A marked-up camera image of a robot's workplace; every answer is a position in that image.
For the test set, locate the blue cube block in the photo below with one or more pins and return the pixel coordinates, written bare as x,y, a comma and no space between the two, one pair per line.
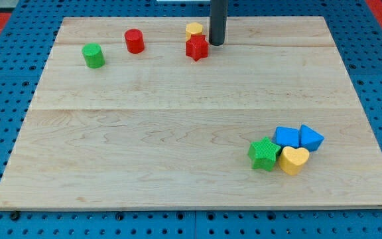
286,136

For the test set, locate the light wooden board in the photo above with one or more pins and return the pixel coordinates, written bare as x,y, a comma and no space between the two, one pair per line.
160,131

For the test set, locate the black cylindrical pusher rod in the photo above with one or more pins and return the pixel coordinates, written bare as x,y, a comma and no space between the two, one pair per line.
218,19

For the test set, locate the red cylinder block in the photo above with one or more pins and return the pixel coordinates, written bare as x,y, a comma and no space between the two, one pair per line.
134,41

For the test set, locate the blue triangle block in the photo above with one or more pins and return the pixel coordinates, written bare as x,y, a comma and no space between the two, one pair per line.
309,138

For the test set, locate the yellow heart block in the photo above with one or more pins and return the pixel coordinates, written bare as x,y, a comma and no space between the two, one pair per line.
292,160

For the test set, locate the red star block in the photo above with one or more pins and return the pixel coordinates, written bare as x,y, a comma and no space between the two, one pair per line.
197,47

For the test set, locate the yellow hexagon block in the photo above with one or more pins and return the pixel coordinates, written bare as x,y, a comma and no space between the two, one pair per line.
193,29

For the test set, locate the green cylinder block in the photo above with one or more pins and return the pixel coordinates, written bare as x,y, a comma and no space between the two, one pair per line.
93,55

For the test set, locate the green star block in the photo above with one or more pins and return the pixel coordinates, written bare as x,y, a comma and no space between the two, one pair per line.
263,154

